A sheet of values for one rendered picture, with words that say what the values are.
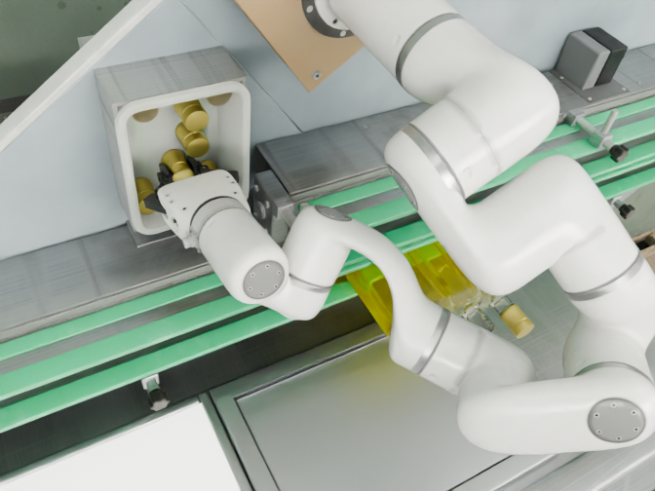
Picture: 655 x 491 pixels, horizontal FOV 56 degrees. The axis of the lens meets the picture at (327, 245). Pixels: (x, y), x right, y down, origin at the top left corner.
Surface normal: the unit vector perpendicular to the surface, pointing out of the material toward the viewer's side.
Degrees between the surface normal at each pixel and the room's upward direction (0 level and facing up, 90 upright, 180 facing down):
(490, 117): 59
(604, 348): 125
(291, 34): 5
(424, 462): 91
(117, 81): 90
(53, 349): 90
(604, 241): 49
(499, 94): 72
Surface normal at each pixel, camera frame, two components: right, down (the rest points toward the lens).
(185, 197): -0.14, -0.78
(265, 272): 0.49, 0.46
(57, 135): 0.48, 0.69
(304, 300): 0.29, 0.46
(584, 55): -0.87, 0.29
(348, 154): 0.11, -0.66
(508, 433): -0.32, 0.39
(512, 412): -0.36, 0.15
